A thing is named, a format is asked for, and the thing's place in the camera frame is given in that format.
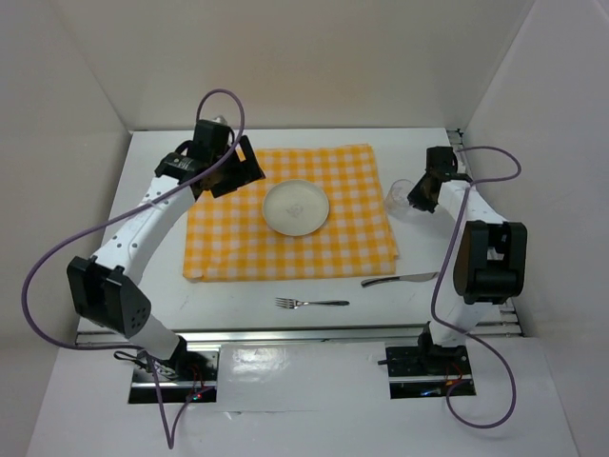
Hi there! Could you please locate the clear plastic cup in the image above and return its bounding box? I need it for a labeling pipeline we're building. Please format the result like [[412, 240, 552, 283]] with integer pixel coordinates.
[[384, 179, 414, 217]]

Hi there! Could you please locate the yellow white checkered cloth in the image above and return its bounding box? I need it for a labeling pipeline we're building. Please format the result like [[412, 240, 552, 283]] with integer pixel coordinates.
[[183, 144, 399, 282]]

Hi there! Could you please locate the cream round plate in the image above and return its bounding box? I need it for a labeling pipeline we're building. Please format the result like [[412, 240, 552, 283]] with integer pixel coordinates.
[[262, 179, 330, 237]]

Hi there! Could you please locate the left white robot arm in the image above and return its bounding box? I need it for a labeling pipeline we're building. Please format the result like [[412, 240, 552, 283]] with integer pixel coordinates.
[[67, 118, 265, 380]]

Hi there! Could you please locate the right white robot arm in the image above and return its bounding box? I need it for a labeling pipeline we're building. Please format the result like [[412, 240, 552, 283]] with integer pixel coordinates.
[[408, 147, 527, 373]]

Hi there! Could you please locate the silver fork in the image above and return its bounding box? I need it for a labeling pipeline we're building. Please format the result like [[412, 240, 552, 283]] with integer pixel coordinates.
[[275, 297, 350, 309]]

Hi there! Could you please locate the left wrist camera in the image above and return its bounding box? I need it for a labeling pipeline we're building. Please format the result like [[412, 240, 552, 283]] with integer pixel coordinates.
[[212, 115, 227, 126]]

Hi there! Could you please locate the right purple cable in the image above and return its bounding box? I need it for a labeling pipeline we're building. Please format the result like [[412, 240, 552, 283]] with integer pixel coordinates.
[[430, 145, 523, 429]]

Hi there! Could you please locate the black handled table knife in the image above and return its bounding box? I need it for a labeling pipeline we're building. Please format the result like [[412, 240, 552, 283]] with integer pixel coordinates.
[[361, 271, 439, 288]]

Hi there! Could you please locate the front aluminium rail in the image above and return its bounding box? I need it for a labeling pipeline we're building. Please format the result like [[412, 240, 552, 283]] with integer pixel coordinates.
[[75, 323, 522, 346]]

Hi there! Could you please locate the aluminium rail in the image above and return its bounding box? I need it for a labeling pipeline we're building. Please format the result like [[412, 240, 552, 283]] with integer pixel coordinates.
[[440, 146, 525, 334], [75, 323, 522, 346]]

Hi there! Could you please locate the right side aluminium rail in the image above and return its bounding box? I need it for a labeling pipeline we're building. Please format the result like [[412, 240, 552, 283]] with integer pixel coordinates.
[[440, 146, 525, 334]]

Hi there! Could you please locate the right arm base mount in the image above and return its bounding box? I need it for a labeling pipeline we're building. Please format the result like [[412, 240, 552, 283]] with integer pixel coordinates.
[[377, 346, 476, 400]]

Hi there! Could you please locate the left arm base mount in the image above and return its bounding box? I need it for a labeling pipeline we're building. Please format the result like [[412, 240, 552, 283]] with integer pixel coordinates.
[[113, 348, 220, 405]]

